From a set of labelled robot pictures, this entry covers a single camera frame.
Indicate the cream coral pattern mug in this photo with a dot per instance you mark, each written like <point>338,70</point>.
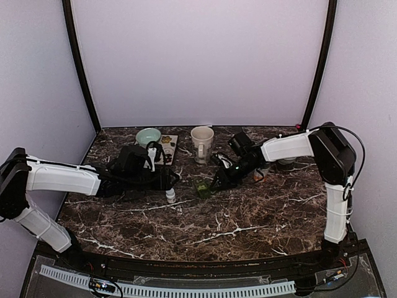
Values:
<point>202,139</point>

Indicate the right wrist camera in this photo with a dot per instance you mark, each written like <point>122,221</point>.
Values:
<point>222,160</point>

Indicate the left black frame post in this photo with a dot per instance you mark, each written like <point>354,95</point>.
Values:
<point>78,64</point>

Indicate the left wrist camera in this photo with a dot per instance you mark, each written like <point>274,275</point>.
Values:
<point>154,150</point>

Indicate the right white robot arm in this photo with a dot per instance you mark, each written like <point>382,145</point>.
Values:
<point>331,153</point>

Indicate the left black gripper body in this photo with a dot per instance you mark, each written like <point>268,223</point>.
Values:
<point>162,183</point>

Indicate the right black frame post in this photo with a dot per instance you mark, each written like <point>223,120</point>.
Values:
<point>320,68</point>

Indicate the right light green bowl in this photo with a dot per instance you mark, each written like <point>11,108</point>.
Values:
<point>286,161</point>

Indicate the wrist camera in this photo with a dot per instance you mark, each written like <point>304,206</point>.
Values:
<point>154,150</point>
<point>222,160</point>

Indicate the small white pill bottle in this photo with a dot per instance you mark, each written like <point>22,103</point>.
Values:
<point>171,196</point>

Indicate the floral square plate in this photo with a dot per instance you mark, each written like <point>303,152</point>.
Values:
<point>169,144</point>

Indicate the black frame post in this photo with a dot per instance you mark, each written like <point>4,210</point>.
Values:
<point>320,68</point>
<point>78,64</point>

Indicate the left light green bowl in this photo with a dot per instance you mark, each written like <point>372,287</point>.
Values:
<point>147,135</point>

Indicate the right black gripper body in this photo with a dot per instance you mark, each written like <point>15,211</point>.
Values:
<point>232,179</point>

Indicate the light green bowl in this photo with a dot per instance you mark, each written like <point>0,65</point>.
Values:
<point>286,161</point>
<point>147,135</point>

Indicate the orange pill bottle grey cap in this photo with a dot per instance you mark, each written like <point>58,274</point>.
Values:
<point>259,174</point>

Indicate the white slotted cable duct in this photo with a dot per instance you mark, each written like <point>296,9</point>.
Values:
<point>163,287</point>

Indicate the black front table rail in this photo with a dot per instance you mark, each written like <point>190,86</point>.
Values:
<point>297,266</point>

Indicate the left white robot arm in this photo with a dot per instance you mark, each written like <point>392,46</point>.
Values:
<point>135,168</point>

